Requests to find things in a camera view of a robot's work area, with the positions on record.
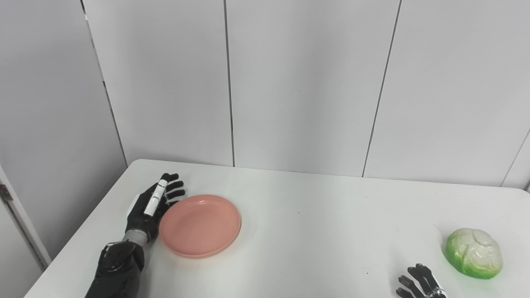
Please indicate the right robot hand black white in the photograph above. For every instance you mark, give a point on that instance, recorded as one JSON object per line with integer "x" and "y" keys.
{"x": 420, "y": 283}

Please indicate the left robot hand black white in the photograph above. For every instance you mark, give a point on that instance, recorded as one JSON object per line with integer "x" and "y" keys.
{"x": 151, "y": 207}

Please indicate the pink round plate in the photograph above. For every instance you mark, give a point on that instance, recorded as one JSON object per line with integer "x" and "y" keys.
{"x": 200, "y": 225}

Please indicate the green white cabbage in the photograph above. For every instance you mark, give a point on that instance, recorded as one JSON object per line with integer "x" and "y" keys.
{"x": 474, "y": 253}

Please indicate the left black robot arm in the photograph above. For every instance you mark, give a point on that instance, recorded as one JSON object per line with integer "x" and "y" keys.
{"x": 116, "y": 269}

